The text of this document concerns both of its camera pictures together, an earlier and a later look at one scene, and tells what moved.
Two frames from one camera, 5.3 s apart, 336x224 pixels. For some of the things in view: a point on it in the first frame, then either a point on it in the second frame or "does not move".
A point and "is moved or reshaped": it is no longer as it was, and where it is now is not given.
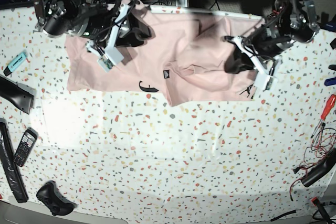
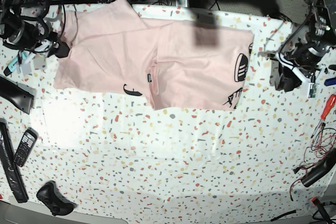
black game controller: x=58 y=204 does not move
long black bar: x=11 y=164 does not move
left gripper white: x=239 y=61 to x=286 y=80
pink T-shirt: x=185 y=57 is moved or reshaped
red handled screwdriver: x=330 y=104 does not move
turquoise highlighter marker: x=8 y=70 does not move
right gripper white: x=111 y=58 to x=42 y=45
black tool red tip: x=316 y=202 does not move
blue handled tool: x=329 y=82 does not move
